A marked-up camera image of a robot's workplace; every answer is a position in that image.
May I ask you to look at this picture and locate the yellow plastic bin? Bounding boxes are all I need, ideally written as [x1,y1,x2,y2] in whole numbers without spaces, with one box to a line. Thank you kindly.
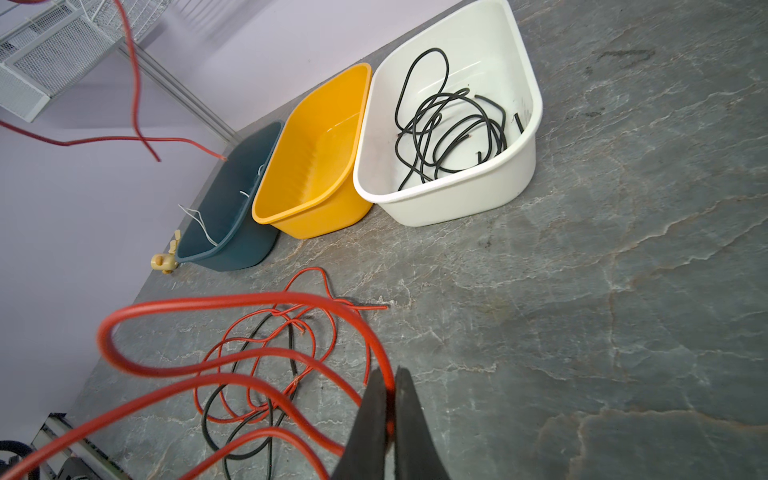
[251,63,372,239]

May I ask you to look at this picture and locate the yellow toy figure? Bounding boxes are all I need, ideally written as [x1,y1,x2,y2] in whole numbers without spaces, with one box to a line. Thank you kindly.
[150,229,181,274]

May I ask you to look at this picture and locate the white plastic bin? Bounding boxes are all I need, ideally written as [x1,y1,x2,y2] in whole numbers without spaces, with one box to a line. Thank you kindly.
[353,1,543,227]

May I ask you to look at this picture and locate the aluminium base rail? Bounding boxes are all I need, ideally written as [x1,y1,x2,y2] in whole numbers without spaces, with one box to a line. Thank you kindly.
[1,413,130,480]

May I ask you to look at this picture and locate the white mesh box basket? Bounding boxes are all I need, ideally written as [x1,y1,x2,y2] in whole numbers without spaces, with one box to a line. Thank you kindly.
[0,0,175,124]

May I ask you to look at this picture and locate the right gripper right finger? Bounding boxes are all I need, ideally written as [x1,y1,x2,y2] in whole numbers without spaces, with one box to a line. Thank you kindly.
[394,367,449,480]

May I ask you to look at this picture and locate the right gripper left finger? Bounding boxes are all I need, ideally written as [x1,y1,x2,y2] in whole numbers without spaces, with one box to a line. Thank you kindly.
[330,369,387,480]

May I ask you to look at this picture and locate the black cable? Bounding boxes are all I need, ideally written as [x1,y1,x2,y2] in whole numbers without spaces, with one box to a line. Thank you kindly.
[393,47,526,192]
[200,311,301,480]

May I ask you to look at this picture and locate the teal plastic bin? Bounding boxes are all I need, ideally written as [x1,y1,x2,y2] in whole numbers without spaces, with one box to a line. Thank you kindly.
[176,121,283,272]

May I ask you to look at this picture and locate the red cables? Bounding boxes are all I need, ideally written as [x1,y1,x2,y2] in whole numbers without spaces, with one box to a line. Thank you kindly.
[0,0,397,480]

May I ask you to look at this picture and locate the white cable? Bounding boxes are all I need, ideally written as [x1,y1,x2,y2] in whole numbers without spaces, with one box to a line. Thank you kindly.
[178,161,268,248]

